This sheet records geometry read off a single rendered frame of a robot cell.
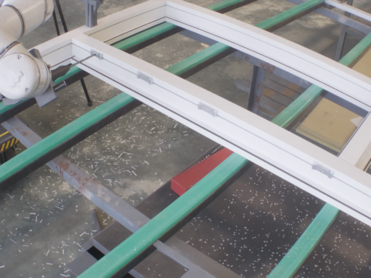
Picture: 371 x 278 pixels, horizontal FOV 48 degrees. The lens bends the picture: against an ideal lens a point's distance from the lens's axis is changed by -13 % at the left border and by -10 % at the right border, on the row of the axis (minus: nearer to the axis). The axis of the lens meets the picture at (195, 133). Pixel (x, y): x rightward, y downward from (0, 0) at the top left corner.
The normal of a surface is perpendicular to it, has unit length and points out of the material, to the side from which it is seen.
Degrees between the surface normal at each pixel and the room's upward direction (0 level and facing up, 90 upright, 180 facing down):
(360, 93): 90
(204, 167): 0
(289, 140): 0
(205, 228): 0
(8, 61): 58
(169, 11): 90
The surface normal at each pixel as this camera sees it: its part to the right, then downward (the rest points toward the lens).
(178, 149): 0.08, -0.79
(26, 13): 0.86, -0.14
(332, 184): -0.62, 0.44
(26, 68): 0.26, 0.08
